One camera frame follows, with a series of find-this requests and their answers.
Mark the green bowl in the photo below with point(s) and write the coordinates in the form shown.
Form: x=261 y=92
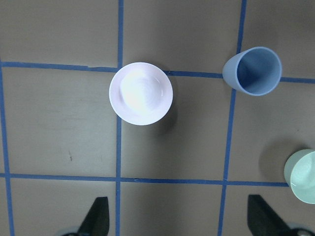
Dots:
x=299 y=173

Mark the blue cup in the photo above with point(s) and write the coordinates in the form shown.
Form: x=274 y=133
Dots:
x=256 y=71

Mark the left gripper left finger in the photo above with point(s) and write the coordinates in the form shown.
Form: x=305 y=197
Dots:
x=96 y=221

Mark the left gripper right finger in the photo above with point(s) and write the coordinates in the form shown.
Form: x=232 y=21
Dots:
x=262 y=220

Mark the pink bowl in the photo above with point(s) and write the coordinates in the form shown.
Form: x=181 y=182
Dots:
x=140 y=93

